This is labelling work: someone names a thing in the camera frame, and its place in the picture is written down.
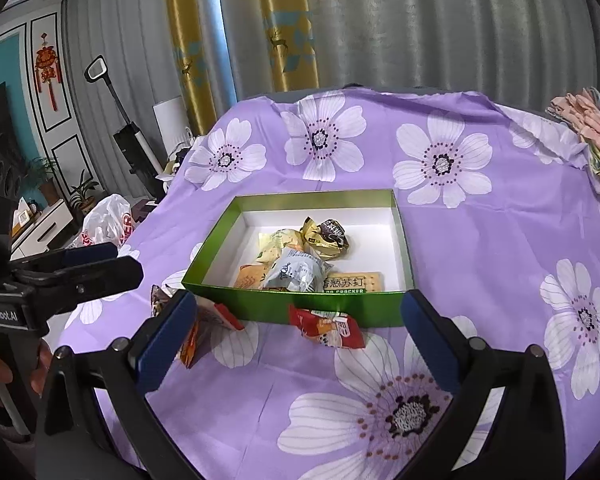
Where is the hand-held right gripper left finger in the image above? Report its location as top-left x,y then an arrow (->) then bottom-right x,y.
34,289 -> 199,480

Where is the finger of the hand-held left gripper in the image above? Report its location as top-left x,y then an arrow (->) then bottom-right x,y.
16,256 -> 144,312
9,241 -> 119,282

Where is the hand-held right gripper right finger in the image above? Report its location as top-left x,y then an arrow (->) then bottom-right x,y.
400,289 -> 567,480

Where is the orange red-edged snack packet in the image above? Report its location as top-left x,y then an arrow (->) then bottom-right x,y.
180,296 -> 246,368

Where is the green cracker packet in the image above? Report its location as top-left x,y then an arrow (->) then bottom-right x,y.
320,271 -> 383,295

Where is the red snack packet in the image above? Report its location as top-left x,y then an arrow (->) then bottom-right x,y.
288,305 -> 366,350

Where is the green cardboard box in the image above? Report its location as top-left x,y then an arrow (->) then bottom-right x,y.
181,188 -> 415,327

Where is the white grey snack packet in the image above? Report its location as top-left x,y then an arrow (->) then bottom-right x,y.
262,246 -> 331,293

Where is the yellow brown snack wrapper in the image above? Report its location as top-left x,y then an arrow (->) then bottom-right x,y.
300,216 -> 353,261

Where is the person's left hand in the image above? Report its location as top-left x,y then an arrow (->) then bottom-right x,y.
0,339 -> 54,407

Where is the white plastic bag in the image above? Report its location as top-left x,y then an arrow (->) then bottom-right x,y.
67,193 -> 134,252

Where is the white television cabinet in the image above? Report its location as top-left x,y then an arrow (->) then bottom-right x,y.
9,199 -> 82,262

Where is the potted green plant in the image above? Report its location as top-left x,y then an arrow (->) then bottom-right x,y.
69,169 -> 102,217
26,156 -> 62,207

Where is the purple floral cloth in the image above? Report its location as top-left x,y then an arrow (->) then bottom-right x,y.
60,87 -> 600,480

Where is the black upright vacuum cleaner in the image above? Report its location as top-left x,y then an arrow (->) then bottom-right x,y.
83,55 -> 164,202

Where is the clutter on side table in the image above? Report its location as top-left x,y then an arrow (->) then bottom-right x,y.
156,135 -> 202,182

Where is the light yellow snack packet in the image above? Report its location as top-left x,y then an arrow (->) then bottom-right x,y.
256,229 -> 306,263

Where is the white box appliance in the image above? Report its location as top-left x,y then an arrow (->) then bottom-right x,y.
152,96 -> 194,162

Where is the sheer grey curtain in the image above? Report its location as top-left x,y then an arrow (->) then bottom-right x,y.
61,0 -> 183,196

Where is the gold patterned curtain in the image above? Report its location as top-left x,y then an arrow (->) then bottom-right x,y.
164,0 -> 237,137
264,0 -> 320,93

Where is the stack of folded clothes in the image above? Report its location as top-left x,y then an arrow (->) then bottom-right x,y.
545,86 -> 600,187

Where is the red knot wall ornament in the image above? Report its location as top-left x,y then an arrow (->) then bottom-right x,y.
33,33 -> 64,112

